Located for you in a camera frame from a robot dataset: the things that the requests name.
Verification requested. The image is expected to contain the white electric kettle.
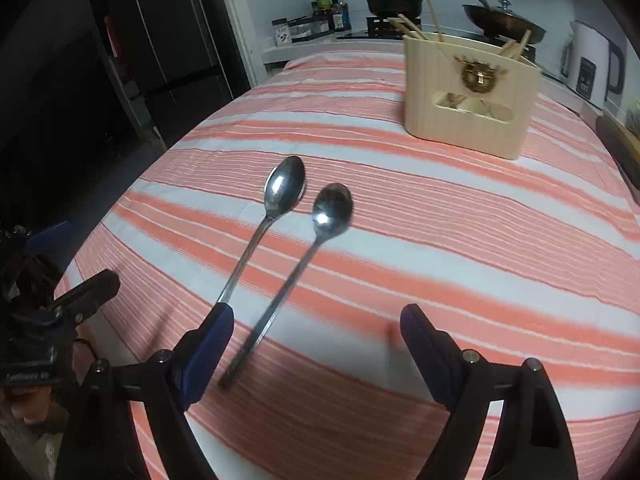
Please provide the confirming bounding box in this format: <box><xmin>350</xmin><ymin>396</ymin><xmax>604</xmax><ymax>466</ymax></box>
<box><xmin>559</xmin><ymin>20</ymin><xmax>627</xmax><ymax>112</ymax></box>

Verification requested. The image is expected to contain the set of wooden chopsticks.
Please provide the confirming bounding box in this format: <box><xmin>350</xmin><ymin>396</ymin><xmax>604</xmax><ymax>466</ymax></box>
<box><xmin>387</xmin><ymin>14</ymin><xmax>532</xmax><ymax>110</ymax></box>

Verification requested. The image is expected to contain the orange white striped tablecloth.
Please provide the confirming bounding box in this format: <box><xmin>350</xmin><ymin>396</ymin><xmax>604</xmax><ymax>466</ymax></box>
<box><xmin>52</xmin><ymin>50</ymin><xmax>640</xmax><ymax>480</ymax></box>

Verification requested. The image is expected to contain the black gas stove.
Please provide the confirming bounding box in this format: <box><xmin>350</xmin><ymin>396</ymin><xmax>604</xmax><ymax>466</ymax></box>
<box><xmin>336</xmin><ymin>15</ymin><xmax>537</xmax><ymax>57</ymax></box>

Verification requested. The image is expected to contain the beige utensil holder box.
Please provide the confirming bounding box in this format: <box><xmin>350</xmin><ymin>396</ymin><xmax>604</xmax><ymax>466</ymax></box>
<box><xmin>403</xmin><ymin>33</ymin><xmax>542</xmax><ymax>161</ymax></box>

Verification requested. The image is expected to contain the single wooden chopstick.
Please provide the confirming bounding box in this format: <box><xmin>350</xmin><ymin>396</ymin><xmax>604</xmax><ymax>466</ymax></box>
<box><xmin>424</xmin><ymin>0</ymin><xmax>443</xmax><ymax>44</ymax></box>

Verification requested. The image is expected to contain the dark refrigerator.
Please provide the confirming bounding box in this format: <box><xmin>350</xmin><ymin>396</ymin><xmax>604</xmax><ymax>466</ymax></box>
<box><xmin>89</xmin><ymin>0</ymin><xmax>252</xmax><ymax>153</ymax></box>

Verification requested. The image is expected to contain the black wok with glass lid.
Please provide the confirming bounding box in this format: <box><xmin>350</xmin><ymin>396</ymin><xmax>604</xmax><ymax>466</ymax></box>
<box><xmin>462</xmin><ymin>0</ymin><xmax>547</xmax><ymax>44</ymax></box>

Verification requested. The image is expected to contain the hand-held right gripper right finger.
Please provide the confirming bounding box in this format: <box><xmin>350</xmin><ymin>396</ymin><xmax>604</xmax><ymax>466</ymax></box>
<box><xmin>399</xmin><ymin>303</ymin><xmax>580</xmax><ymax>480</ymax></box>

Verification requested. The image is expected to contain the clay pot with orange lid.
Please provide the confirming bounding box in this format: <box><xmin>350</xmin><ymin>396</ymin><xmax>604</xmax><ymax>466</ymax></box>
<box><xmin>360</xmin><ymin>0</ymin><xmax>424</xmax><ymax>17</ymax></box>

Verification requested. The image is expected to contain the steel spoon with ribbed handle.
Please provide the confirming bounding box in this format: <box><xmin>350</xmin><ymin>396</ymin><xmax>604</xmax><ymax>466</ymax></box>
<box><xmin>214</xmin><ymin>155</ymin><xmax>307</xmax><ymax>311</ymax></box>

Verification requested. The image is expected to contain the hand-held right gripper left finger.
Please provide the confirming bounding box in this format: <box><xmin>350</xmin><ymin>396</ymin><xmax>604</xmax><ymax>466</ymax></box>
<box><xmin>55</xmin><ymin>303</ymin><xmax>236</xmax><ymax>480</ymax></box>

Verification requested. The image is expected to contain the steel spoon with plain handle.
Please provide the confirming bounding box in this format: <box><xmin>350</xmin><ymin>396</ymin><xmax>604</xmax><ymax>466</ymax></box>
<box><xmin>217</xmin><ymin>182</ymin><xmax>355</xmax><ymax>391</ymax></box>

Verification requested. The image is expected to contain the row of seasoning bottles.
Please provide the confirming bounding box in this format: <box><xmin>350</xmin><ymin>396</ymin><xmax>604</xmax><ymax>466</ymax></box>
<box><xmin>290</xmin><ymin>0</ymin><xmax>352</xmax><ymax>43</ymax></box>

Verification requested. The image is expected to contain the person's left hand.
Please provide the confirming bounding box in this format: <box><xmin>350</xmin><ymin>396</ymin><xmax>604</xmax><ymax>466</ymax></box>
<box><xmin>4</xmin><ymin>329</ymin><xmax>102</xmax><ymax>427</ymax></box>

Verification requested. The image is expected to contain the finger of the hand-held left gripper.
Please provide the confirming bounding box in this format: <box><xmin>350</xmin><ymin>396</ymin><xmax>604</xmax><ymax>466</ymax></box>
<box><xmin>24</xmin><ymin>220</ymin><xmax>71</xmax><ymax>262</ymax></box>
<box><xmin>51</xmin><ymin>269</ymin><xmax>122</xmax><ymax>327</ymax></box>

